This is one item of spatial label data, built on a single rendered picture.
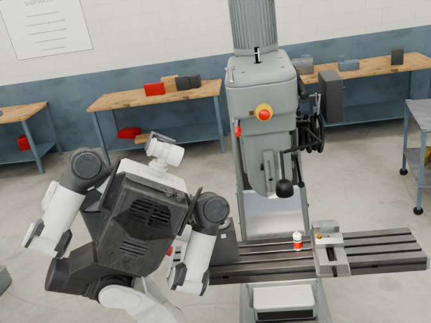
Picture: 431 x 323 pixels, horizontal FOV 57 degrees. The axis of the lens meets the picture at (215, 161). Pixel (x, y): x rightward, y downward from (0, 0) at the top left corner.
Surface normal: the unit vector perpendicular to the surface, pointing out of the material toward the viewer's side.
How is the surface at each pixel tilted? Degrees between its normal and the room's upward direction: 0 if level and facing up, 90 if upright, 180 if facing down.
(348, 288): 0
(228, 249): 90
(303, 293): 0
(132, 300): 90
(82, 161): 75
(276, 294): 0
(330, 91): 90
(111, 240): 97
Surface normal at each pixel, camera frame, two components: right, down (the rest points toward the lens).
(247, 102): -0.07, 0.44
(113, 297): 0.32, 0.36
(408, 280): -0.15, -0.90
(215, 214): 0.18, 0.01
